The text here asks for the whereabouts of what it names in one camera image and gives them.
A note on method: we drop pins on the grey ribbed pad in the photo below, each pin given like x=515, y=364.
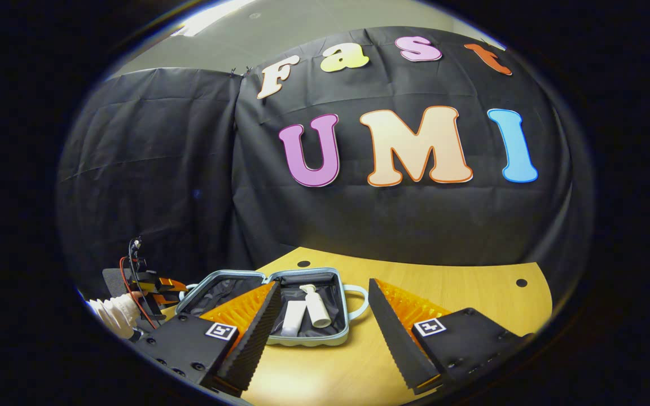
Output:
x=113, y=281

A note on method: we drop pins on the light blue suitcase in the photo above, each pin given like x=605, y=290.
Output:
x=218, y=290

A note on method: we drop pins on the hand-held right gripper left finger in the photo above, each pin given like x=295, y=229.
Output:
x=257, y=332

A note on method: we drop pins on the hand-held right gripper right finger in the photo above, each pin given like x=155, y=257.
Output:
x=390, y=332

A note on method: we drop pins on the white pump bottle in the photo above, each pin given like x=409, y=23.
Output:
x=318, y=310

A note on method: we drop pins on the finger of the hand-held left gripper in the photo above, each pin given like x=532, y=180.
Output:
x=172, y=284
x=164, y=300

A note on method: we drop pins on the white squeeze tube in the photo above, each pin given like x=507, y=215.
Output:
x=294, y=318

